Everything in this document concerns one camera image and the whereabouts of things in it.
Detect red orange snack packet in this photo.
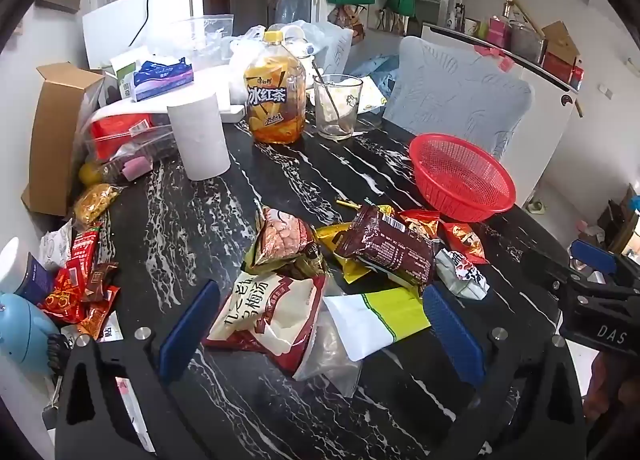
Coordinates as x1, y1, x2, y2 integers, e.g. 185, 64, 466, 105
397, 209, 441, 235
442, 222, 488, 265

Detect blue tissue pack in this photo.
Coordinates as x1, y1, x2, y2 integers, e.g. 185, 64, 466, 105
132, 58, 195, 102

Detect white red snack packet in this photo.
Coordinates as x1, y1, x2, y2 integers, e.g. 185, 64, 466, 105
205, 272, 328, 381

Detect silver white snack packet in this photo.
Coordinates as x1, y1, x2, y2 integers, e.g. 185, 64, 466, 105
434, 249, 490, 301

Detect pile of red snack packets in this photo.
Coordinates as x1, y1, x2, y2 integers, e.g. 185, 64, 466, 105
37, 222, 121, 341

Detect red plastic basket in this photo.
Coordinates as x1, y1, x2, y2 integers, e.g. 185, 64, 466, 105
409, 134, 517, 223

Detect iced tea bottle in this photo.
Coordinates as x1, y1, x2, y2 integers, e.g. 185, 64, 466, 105
243, 30, 307, 145

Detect red box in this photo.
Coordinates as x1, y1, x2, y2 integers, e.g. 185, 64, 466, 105
542, 52, 585, 90

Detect black cable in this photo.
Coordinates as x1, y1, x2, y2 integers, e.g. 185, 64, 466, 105
129, 0, 153, 48

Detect pink box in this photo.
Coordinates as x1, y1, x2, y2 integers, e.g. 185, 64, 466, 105
487, 16, 512, 48

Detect clear plastic bag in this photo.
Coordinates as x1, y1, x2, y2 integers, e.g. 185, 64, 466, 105
295, 312, 363, 398

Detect clear plastic container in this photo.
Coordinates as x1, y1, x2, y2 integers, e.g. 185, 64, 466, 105
172, 14, 236, 71

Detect yellow lollipop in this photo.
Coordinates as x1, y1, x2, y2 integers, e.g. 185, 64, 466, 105
336, 198, 396, 217

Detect person's right hand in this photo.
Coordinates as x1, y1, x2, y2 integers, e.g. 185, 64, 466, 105
582, 354, 640, 423

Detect clear zip bag red contents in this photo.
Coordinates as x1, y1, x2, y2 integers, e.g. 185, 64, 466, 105
75, 110, 181, 175

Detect yellow white packet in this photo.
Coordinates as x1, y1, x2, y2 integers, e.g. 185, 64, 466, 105
356, 76, 388, 114

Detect golden snack bag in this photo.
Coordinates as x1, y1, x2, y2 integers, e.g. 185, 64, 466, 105
72, 183, 122, 231

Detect pink block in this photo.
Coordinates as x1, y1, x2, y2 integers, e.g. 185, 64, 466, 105
121, 156, 153, 181

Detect small cardboard box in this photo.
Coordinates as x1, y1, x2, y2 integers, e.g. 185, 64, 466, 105
541, 20, 581, 65

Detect dark blue box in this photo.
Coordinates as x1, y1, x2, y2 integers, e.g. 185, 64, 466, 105
17, 254, 56, 308

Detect green white packet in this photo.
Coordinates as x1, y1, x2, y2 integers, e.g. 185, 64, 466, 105
322, 287, 432, 362

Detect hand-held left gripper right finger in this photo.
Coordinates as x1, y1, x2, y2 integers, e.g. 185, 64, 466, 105
415, 284, 587, 460

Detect yellow snack packet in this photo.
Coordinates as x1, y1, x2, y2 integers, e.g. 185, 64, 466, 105
315, 222, 373, 284

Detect white plastic bag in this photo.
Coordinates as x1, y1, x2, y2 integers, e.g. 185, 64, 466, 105
227, 20, 353, 90

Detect white green carton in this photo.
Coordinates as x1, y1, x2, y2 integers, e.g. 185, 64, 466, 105
110, 47, 151, 103

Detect metal spoon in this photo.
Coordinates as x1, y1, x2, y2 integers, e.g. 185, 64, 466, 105
316, 68, 351, 135

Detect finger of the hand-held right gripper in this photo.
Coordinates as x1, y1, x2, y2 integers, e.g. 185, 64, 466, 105
569, 238, 640, 287
529, 251, 640, 299

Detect large cardboard box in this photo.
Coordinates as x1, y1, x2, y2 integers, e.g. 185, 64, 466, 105
21, 62, 106, 217

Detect brown snack packet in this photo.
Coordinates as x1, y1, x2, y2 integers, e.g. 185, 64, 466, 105
334, 205, 441, 288

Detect white counter cabinet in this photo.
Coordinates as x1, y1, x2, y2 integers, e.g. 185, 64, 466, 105
421, 22, 581, 205

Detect grey quilted cushion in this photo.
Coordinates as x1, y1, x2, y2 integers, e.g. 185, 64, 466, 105
382, 36, 535, 161

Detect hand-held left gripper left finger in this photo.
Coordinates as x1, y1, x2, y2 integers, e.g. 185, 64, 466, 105
54, 280, 223, 460

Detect white bottle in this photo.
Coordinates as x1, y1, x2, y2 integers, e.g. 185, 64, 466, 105
0, 237, 36, 295

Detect orange fruit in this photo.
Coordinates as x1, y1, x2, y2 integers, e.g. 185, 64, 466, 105
78, 163, 103, 187

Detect blue cloth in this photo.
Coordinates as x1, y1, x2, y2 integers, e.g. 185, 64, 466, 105
350, 54, 401, 95

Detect glass cup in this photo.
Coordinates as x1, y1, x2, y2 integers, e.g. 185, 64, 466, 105
313, 74, 364, 141

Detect paper towel roll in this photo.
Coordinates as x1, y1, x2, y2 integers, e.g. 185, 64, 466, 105
166, 91, 232, 181

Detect light blue toy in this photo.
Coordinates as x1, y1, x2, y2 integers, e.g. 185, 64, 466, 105
0, 292, 61, 376

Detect grey canister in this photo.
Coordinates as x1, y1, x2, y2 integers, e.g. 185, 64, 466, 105
510, 22, 547, 64

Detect cartoon print bag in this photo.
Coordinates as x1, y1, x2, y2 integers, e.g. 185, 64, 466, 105
327, 4, 367, 46

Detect small white packet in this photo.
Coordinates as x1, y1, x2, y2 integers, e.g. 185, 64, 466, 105
39, 220, 73, 271

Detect pink cookie snack bag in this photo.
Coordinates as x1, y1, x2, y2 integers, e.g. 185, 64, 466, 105
244, 207, 328, 281

